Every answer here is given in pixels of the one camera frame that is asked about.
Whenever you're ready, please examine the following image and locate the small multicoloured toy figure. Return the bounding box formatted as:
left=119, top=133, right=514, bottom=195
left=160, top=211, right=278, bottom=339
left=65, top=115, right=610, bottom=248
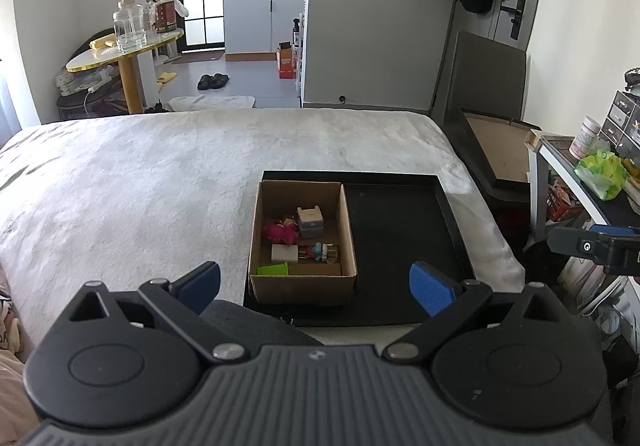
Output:
left=309, top=242, right=340, bottom=263

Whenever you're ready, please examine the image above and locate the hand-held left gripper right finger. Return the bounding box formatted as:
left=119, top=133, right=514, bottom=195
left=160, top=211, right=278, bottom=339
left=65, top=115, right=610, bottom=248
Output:
left=382, top=261, right=576, bottom=362

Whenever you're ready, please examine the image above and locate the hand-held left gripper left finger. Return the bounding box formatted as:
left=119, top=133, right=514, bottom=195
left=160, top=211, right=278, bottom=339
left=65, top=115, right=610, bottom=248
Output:
left=65, top=261, right=251, bottom=363

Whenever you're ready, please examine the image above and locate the green plastic bag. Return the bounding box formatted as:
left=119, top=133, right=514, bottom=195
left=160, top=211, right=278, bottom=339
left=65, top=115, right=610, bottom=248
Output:
left=574, top=149, right=628, bottom=202

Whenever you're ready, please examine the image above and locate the grey drawer organiser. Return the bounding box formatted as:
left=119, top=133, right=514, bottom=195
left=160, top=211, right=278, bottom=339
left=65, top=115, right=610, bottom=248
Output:
left=599, top=90, right=640, bottom=159

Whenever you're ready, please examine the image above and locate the white side table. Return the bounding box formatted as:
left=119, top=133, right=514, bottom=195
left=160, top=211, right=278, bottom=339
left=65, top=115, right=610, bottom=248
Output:
left=524, top=128, right=640, bottom=237

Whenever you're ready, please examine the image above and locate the black tray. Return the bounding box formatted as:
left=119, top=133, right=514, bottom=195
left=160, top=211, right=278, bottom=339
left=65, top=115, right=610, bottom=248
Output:
left=243, top=170, right=477, bottom=328

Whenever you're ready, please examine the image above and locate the red basket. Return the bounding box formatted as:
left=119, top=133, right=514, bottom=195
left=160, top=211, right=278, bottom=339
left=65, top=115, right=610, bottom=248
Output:
left=546, top=183, right=583, bottom=222

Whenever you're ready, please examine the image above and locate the black door handle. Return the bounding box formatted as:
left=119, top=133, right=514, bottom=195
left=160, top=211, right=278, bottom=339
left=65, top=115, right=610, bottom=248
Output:
left=501, top=0, right=527, bottom=41

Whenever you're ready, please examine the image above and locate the white fluffy blanket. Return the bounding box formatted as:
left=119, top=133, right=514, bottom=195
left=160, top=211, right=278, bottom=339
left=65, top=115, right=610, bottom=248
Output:
left=0, top=107, right=526, bottom=362

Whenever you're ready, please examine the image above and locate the purple white toy cube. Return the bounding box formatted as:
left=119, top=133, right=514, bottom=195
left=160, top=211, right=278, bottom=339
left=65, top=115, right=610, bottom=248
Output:
left=296, top=207, right=325, bottom=234

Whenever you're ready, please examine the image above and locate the brown cardboard box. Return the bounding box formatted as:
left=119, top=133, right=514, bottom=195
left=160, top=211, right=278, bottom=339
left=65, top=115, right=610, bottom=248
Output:
left=247, top=179, right=359, bottom=306

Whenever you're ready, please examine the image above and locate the white power strip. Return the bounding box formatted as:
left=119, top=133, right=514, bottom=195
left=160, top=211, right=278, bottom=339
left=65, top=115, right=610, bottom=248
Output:
left=56, top=66, right=117, bottom=94

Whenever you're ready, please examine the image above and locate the orange cardboard box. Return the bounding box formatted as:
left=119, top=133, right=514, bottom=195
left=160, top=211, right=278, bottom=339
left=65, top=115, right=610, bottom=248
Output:
left=276, top=42, right=298, bottom=79

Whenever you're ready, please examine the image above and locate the white pill bottle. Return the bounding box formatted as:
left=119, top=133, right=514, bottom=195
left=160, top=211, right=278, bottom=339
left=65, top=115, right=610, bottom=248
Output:
left=569, top=115, right=602, bottom=161

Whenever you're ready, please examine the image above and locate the round table with gold rim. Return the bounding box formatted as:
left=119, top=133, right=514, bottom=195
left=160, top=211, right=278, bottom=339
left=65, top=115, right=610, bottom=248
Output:
left=66, top=27, right=186, bottom=114

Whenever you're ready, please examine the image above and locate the pink toy figure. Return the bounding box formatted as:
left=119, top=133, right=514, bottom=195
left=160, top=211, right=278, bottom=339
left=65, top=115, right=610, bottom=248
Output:
left=272, top=225, right=301, bottom=246

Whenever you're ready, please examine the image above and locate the white wall charger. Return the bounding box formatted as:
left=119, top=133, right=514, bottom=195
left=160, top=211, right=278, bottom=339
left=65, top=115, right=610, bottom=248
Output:
left=270, top=243, right=311, bottom=265

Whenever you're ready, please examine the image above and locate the brown doormat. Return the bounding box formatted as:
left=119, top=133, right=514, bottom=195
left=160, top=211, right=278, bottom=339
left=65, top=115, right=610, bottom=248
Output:
left=170, top=51, right=226, bottom=64

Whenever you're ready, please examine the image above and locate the white kitchen cabinet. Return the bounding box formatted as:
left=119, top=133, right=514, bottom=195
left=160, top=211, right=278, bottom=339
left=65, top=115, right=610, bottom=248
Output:
left=222, top=0, right=307, bottom=62

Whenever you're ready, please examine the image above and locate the picture frame with brown backing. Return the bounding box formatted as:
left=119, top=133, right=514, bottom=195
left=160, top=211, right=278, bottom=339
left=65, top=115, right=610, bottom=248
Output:
left=444, top=107, right=543, bottom=204

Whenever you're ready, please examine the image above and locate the dark grey panel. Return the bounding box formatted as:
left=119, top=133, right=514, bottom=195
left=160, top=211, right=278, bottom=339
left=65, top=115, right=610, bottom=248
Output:
left=430, top=31, right=528, bottom=127

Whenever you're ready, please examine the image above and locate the white floor towel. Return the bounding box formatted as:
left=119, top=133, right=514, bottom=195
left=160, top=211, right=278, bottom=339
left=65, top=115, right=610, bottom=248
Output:
left=167, top=95, right=256, bottom=113

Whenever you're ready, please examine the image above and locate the clear glass jar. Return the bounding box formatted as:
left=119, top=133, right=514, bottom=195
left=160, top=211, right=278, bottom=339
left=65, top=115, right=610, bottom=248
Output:
left=112, top=0, right=148, bottom=53

